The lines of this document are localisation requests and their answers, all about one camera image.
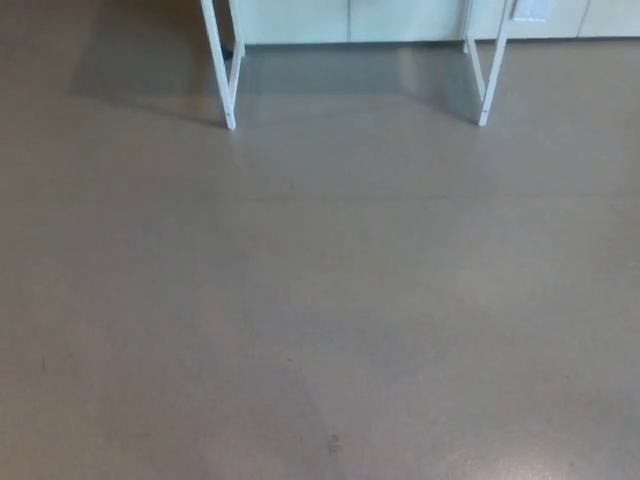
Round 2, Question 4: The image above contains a white desk leg frame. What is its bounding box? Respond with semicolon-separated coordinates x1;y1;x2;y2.
462;0;519;128
199;0;247;131

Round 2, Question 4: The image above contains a white cabinet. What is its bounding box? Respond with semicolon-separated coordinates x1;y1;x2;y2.
238;0;640;47

